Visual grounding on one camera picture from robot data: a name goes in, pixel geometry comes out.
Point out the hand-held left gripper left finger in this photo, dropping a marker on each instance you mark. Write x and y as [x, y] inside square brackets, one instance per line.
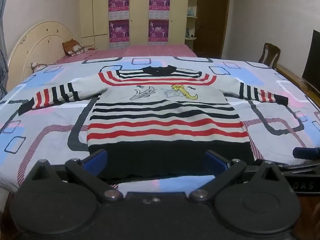
[96, 160]

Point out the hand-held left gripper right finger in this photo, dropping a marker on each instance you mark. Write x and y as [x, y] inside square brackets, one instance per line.
[216, 162]

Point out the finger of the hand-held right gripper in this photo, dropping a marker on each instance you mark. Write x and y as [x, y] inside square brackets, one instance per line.
[306, 152]

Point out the striped knit sweater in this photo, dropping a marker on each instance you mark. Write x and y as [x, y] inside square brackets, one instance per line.
[162, 127]

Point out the patterned bed sheet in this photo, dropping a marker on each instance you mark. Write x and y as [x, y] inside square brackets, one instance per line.
[47, 140]

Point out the black television screen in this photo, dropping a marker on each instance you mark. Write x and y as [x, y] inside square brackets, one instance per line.
[312, 62]

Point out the wooden chair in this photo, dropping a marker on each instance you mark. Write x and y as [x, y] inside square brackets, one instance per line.
[268, 53]

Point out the small patterned pillow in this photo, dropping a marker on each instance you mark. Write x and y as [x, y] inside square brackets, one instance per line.
[40, 67]

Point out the orange patterned pillow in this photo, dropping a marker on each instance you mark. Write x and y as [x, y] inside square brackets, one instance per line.
[75, 47]

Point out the pink bed sheet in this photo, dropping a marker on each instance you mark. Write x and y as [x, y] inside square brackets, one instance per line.
[150, 51]

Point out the cream round headboard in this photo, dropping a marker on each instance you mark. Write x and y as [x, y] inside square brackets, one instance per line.
[37, 45]

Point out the brown wooden door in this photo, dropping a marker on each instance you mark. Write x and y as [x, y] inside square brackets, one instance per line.
[212, 22]

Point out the corner shelf unit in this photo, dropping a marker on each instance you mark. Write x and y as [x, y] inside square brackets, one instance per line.
[191, 17]

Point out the cream wardrobe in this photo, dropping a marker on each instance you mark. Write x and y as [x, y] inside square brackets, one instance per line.
[137, 17]

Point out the grey curtain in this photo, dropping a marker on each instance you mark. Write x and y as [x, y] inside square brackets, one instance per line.
[2, 42]

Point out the wooden bed frame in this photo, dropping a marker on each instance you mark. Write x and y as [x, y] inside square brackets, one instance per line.
[287, 71]

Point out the magenta wall poster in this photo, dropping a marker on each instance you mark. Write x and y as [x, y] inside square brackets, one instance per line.
[159, 30]
[119, 31]
[119, 1]
[159, 0]

